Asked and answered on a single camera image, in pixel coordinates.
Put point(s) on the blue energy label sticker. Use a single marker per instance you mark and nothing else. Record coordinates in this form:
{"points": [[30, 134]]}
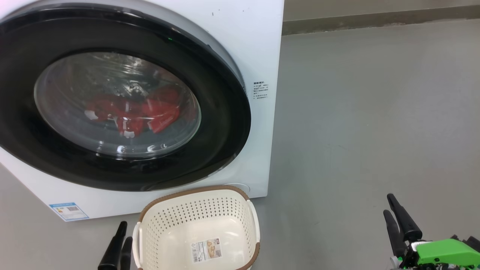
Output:
{"points": [[69, 211]]}

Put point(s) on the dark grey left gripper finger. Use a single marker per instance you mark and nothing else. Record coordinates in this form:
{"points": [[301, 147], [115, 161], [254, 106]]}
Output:
{"points": [[127, 255], [112, 251]]}

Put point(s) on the white front-load washing machine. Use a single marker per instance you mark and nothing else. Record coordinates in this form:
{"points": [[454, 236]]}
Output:
{"points": [[255, 45]]}

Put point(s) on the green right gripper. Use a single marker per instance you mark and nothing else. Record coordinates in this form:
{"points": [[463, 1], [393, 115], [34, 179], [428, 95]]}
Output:
{"points": [[446, 253]]}

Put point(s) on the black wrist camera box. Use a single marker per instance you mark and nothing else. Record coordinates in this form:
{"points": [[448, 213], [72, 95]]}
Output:
{"points": [[470, 242]]}

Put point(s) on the black round glass washer door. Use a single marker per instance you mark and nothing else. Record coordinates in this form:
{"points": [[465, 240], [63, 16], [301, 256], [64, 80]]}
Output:
{"points": [[221, 123]]}

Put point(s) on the cream laundry basket brown rim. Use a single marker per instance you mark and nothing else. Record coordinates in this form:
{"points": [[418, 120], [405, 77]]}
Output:
{"points": [[195, 210]]}

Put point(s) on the red and white garment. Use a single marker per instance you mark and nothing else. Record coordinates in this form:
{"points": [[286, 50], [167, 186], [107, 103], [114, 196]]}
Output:
{"points": [[161, 112]]}

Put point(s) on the paper label sticker with barcode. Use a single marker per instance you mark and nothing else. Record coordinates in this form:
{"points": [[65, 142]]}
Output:
{"points": [[207, 250]]}

